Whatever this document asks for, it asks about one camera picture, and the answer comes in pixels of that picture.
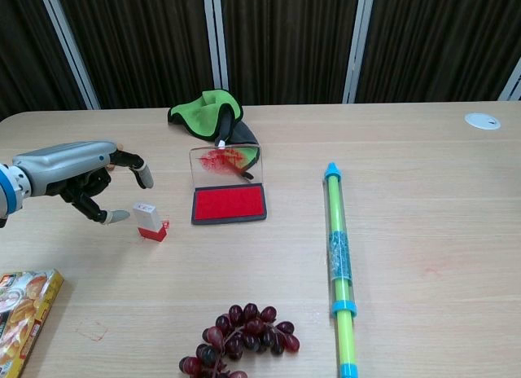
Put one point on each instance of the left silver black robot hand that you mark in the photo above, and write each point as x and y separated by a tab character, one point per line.
61	162

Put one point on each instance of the small red white stamp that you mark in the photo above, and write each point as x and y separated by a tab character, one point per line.
147	224

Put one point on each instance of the red ink pad with lid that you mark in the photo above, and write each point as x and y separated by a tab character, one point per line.
228	190

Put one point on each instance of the green black cloth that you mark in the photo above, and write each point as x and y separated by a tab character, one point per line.
209	115

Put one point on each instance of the yellow snack box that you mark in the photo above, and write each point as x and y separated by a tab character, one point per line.
24	317

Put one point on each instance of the bunch of red grapes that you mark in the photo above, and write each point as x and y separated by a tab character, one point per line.
244	337

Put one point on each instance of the green blue plastic tube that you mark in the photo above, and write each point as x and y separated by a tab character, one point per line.
341	268

